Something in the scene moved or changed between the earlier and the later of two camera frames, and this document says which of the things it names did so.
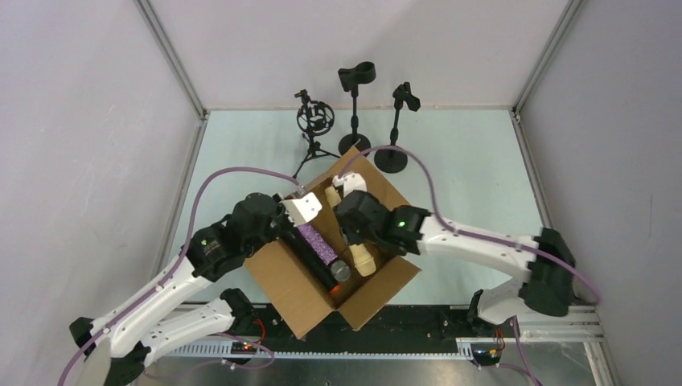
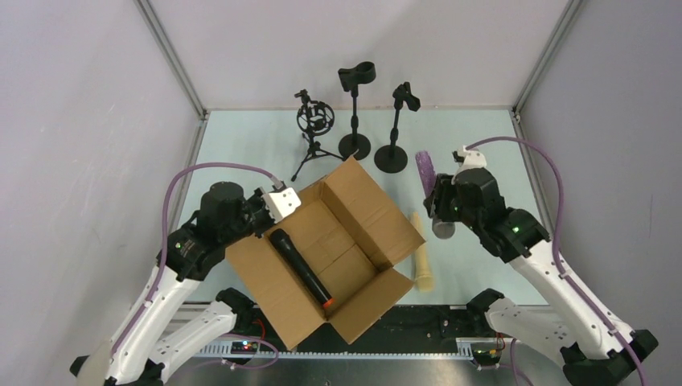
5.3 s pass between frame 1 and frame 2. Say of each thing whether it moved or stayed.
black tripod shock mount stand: stayed
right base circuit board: stayed
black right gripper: moved
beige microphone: moved
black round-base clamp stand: stayed
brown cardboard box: moved
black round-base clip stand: stayed
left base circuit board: stayed
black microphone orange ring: moved
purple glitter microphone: moved
